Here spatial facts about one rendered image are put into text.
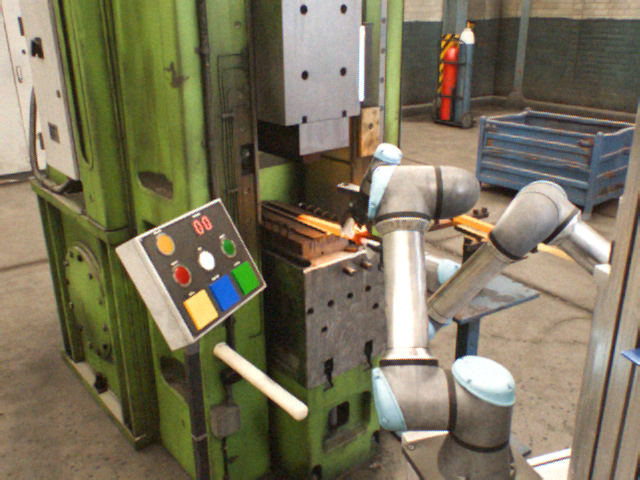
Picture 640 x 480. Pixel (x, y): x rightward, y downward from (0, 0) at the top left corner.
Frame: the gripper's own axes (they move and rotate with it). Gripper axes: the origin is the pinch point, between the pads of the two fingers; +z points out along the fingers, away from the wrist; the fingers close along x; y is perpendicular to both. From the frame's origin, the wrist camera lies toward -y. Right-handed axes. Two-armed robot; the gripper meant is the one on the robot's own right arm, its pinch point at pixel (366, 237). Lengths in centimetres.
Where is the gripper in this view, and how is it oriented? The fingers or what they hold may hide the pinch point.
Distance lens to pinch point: 190.1
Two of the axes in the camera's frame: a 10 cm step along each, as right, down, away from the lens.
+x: 7.7, -2.4, 5.9
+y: 0.3, 9.4, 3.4
